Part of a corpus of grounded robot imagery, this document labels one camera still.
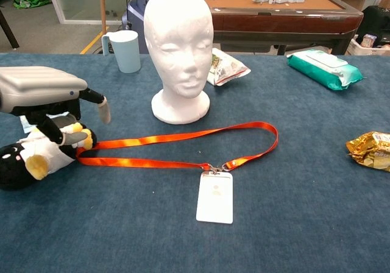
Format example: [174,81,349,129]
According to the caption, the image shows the wooden pole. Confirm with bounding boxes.
[99,0,107,36]

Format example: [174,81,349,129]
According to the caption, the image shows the gold foil snack bag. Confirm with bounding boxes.
[346,131,390,172]

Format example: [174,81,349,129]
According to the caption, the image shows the light blue wet wipes pack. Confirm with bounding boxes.
[19,112,71,134]

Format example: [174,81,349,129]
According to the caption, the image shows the white printed snack bag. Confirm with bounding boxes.
[206,47,252,87]

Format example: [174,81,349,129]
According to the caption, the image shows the green bag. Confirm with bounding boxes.
[12,0,52,10]

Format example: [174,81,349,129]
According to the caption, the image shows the white foam mannequin head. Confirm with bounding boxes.
[143,0,214,125]

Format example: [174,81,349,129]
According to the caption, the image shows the white plastic basket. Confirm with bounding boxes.
[346,38,390,56]

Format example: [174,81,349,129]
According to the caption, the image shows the white ID badge holder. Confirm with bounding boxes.
[196,165,234,225]

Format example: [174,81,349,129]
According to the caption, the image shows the dark table leg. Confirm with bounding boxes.
[0,7,21,50]

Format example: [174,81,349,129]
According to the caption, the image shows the orange lanyard strap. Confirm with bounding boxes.
[76,121,279,170]

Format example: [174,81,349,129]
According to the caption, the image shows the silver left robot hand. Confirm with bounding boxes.
[0,66,112,147]

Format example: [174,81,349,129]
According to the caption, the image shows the brown mahjong table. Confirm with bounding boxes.
[185,0,364,56]

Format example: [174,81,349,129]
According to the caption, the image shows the green wet wipes pack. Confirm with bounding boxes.
[286,49,365,91]

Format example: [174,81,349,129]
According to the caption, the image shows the black penguin plush toy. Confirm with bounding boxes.
[0,122,98,191]

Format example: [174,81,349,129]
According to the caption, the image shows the black bag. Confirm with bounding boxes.
[355,5,390,47]

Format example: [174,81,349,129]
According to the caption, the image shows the white glass door frame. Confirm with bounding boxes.
[45,0,129,26]

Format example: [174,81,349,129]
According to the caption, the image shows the light blue plastic cup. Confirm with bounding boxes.
[101,30,142,74]

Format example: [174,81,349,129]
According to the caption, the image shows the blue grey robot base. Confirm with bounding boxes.
[121,0,171,54]

